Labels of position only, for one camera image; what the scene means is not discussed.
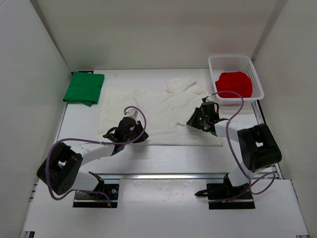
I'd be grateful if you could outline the white plastic basket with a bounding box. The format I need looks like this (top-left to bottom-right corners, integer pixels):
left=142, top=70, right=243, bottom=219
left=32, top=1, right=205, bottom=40
left=208, top=55, right=264, bottom=105

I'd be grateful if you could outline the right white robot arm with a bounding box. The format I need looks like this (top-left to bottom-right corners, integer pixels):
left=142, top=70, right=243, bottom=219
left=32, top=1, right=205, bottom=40
left=186, top=99, right=282, bottom=198

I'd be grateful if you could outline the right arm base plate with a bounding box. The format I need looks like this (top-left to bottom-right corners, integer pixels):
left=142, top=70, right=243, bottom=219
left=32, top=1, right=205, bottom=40
left=195, top=182, right=256, bottom=210

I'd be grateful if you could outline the red t shirt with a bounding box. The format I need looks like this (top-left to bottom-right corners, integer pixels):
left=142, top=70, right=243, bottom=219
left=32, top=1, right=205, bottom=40
left=215, top=71, right=253, bottom=98

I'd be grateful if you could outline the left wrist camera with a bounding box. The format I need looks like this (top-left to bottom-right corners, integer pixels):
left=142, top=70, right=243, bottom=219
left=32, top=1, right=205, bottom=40
left=124, top=108, right=138, bottom=122

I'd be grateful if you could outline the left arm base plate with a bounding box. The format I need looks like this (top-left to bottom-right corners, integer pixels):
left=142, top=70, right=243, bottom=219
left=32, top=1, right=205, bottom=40
left=73, top=179, right=119, bottom=208

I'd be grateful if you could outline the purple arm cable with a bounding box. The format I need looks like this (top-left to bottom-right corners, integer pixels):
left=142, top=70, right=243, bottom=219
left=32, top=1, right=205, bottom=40
left=48, top=107, right=147, bottom=200
left=203, top=92, right=275, bottom=195

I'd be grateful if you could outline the green t shirt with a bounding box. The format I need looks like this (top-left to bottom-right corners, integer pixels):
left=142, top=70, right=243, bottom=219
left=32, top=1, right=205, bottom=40
left=63, top=72, right=105, bottom=107

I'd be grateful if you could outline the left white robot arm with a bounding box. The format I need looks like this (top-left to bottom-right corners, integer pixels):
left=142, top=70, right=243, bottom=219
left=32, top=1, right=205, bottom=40
left=36, top=116, right=149, bottom=200

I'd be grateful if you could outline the white t shirt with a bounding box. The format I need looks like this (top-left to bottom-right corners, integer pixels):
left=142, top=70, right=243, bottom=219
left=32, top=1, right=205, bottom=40
left=97, top=77, right=222, bottom=146

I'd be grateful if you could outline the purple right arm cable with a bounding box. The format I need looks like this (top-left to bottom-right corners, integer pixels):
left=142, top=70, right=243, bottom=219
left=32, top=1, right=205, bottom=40
left=203, top=92, right=275, bottom=195

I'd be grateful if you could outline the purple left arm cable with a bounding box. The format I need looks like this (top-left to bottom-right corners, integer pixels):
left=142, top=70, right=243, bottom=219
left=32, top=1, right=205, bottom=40
left=48, top=107, right=147, bottom=200

